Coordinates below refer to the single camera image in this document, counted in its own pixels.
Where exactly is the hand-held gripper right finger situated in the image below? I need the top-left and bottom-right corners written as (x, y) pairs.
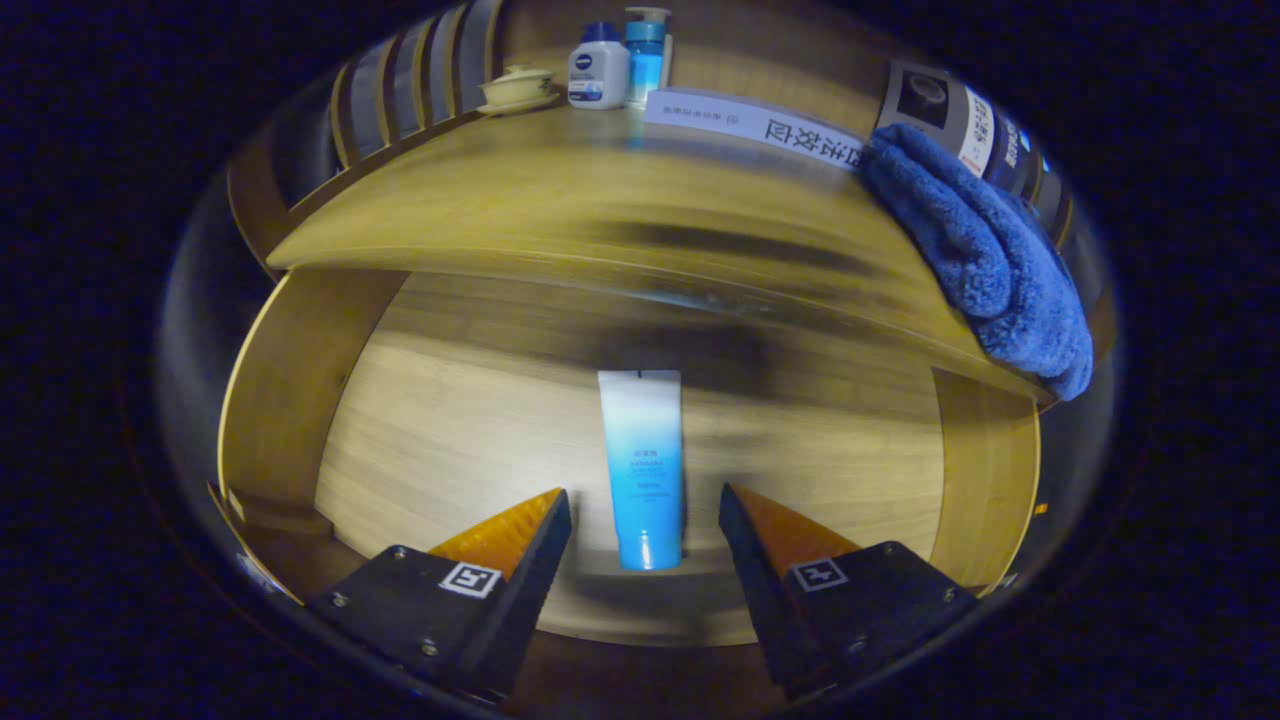
top-left (717, 482), bottom-right (983, 701)

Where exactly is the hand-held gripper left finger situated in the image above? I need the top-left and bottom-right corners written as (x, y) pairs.
top-left (306, 487), bottom-right (574, 704)

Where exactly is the blue white cosmetic tube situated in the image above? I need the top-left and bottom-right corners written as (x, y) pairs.
top-left (597, 369), bottom-right (685, 572)

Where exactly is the wooden countertop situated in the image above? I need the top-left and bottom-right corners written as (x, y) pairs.
top-left (265, 100), bottom-right (1051, 401)

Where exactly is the wooden cabinet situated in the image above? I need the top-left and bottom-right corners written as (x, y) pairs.
top-left (225, 0), bottom-right (1121, 411)

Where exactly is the blue folded towel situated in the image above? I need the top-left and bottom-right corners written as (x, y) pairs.
top-left (858, 123), bottom-right (1095, 403)

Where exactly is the pale lying book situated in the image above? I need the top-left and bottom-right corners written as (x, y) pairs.
top-left (643, 88), bottom-right (866, 173)

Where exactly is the beige lidded teacup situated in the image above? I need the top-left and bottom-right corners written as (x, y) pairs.
top-left (476, 65), bottom-right (561, 115)

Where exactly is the dark blue standing book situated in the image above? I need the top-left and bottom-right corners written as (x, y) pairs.
top-left (985, 105), bottom-right (1066, 241)

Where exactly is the white grey standing book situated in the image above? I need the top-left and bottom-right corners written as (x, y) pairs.
top-left (875, 60), bottom-right (999, 181)

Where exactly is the white lotion bottle blue cap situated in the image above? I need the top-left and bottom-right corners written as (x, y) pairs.
top-left (567, 22), bottom-right (631, 111)

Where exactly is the blue pump bottle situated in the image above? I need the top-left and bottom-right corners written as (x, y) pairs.
top-left (624, 6), bottom-right (673, 109)

